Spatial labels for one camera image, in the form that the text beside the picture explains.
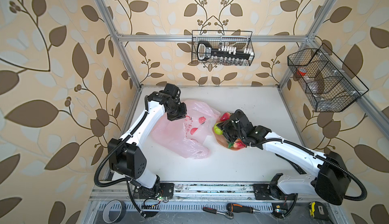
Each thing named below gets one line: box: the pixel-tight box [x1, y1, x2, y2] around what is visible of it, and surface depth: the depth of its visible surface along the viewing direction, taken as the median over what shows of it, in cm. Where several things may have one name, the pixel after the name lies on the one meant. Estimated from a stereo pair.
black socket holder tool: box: [197, 41, 255, 61], surface depth 85 cm
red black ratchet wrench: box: [202, 206, 235, 220], surface depth 69 cm
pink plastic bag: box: [150, 99, 221, 160], surface depth 88 cm
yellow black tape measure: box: [308, 201, 330, 221], surface depth 68 cm
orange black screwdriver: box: [226, 202, 261, 214], surface depth 69 cm
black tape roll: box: [102, 199, 127, 224], surface depth 69 cm
